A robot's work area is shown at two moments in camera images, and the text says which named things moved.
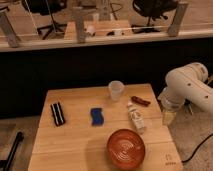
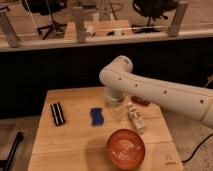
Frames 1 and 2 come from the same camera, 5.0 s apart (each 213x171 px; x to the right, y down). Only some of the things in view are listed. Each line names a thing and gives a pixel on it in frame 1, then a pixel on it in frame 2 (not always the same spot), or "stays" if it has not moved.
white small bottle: x=137 y=118 stays
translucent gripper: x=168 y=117 -> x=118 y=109
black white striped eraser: x=59 y=117 stays
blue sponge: x=97 y=116 stays
